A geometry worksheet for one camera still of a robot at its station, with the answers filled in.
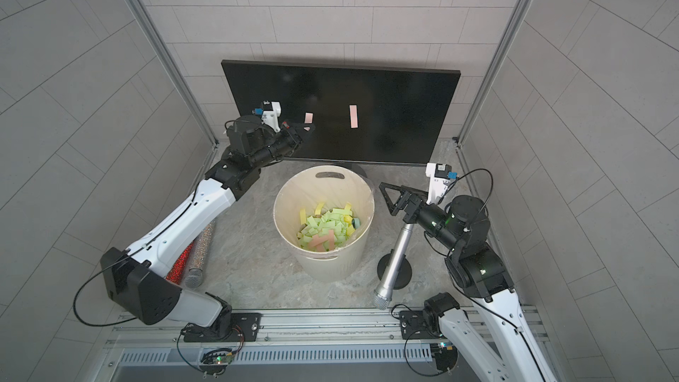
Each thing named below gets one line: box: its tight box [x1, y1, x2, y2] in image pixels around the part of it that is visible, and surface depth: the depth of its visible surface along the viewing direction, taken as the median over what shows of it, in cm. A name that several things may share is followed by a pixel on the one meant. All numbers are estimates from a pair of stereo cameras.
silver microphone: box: [373, 223, 415, 311], surface depth 68 cm
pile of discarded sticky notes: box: [296, 202, 362, 253], surface depth 82 cm
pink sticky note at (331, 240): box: [328, 229, 336, 252], surface depth 80 cm
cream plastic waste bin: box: [272, 164, 375, 283], surface depth 79 cm
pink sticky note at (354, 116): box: [349, 104, 359, 129], surface depth 75 cm
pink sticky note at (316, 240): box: [308, 235, 330, 248], surface depth 80 cm
